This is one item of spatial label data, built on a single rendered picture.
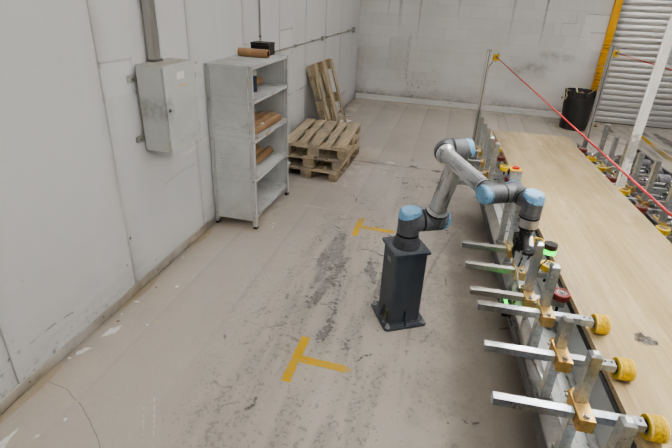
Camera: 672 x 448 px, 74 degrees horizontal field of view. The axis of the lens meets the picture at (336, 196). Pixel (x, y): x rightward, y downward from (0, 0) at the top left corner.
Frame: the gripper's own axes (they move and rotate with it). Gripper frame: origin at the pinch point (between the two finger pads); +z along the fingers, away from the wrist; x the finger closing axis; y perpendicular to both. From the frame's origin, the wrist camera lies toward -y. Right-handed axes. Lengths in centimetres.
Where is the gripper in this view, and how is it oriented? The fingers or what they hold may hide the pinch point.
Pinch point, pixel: (518, 265)
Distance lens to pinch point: 230.3
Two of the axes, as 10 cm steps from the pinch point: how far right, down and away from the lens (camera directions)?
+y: 1.9, -4.1, 8.9
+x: -9.8, -1.2, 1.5
